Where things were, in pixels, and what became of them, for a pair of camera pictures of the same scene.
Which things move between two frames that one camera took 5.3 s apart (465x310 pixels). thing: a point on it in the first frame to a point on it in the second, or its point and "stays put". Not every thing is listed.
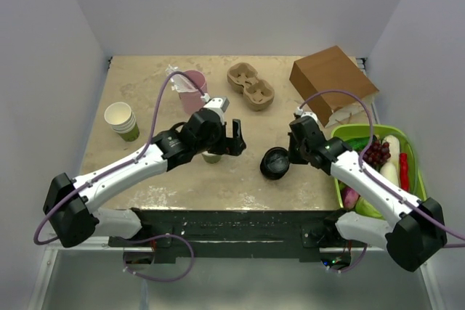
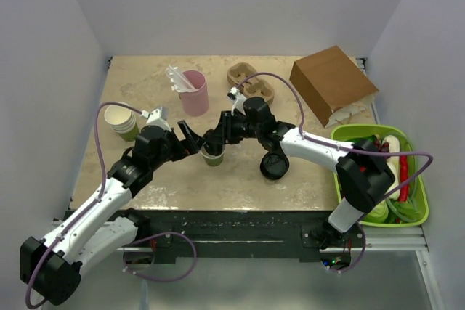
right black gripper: x=293 y=157 to x=221 y=133
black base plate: x=236 y=235 stays put
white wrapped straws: x=179 y=83 stays put
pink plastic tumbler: x=191 y=102 stays put
